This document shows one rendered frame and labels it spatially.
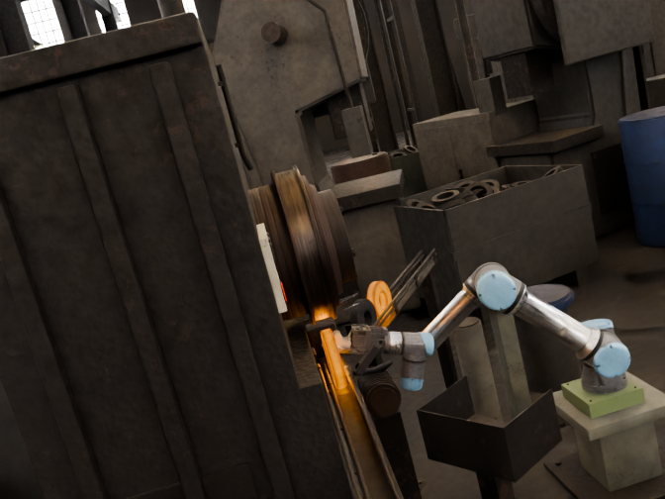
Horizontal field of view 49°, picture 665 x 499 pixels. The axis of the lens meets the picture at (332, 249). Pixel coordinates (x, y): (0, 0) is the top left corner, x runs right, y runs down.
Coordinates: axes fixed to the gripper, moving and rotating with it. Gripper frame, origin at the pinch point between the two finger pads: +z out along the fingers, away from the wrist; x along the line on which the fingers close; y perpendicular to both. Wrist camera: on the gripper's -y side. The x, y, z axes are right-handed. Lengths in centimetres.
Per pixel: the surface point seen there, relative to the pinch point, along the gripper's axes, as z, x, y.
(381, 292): -26, -44, 9
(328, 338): 1.7, 16.9, 8.2
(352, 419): -4.3, 35.0, -9.7
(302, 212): 13, 31, 47
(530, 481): -81, -12, -53
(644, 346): -168, -94, -24
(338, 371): -1.6, 21.7, -0.5
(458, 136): -152, -379, 70
